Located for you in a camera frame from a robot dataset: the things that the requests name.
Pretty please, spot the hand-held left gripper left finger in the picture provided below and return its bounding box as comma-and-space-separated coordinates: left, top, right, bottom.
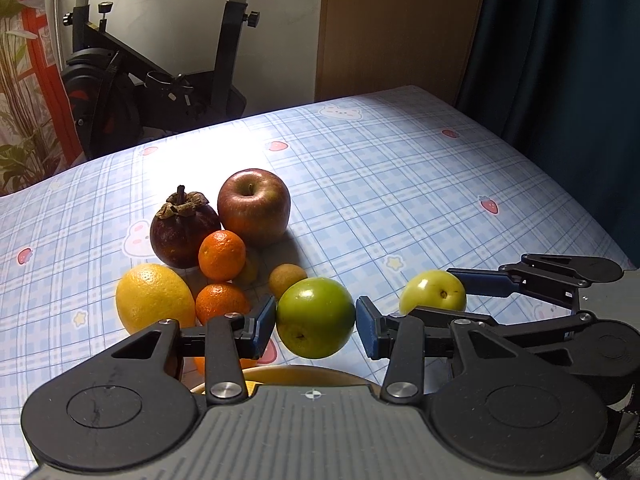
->
100, 294, 277, 405

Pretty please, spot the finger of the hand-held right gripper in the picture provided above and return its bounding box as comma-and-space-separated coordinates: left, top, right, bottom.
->
407, 308, 596, 348
446, 253, 626, 307

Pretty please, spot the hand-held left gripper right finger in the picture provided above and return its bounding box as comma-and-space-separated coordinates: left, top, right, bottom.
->
354, 296, 546, 403

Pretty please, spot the small yellow-green round fruit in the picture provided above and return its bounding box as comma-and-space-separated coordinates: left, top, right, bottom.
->
398, 269, 467, 315

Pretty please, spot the small tangerine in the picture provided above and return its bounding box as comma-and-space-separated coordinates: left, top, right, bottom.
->
192, 355, 261, 377
195, 282, 252, 326
198, 230, 247, 282

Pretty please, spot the yellow bowl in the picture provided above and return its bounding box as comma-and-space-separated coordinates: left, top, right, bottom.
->
192, 365, 373, 397

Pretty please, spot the large green round fruit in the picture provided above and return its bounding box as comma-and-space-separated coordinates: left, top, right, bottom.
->
276, 277, 357, 359

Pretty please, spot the large yellow orange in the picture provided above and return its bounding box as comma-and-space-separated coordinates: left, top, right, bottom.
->
115, 263, 197, 336

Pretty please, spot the red apple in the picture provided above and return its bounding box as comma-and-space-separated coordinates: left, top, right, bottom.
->
217, 169, 292, 248

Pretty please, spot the small brown round fruit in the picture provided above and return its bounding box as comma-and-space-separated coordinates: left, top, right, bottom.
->
268, 263, 308, 300

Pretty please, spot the dark purple mangosteen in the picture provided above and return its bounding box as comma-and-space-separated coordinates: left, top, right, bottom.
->
150, 185, 222, 269

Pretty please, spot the blue checkered tablecloth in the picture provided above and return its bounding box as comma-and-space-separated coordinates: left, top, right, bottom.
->
0, 85, 640, 480

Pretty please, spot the dark blue curtain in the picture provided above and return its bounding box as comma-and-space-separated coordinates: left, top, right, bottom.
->
455, 0, 640, 256

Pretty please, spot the wooden cabinet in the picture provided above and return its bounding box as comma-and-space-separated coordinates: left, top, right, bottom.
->
315, 0, 491, 108

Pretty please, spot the black exercise bike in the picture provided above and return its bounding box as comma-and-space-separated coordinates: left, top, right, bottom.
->
42, 0, 306, 161

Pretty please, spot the wall poster with plants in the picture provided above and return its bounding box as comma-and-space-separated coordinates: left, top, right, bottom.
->
0, 0, 83, 197

